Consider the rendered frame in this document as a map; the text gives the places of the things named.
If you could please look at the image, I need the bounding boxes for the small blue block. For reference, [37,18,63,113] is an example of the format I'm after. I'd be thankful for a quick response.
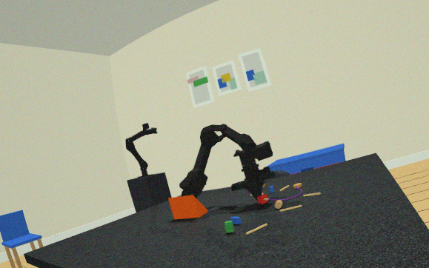
[230,217,242,224]

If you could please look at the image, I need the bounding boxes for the small green block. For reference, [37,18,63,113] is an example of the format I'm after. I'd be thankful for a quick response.
[225,221,234,232]

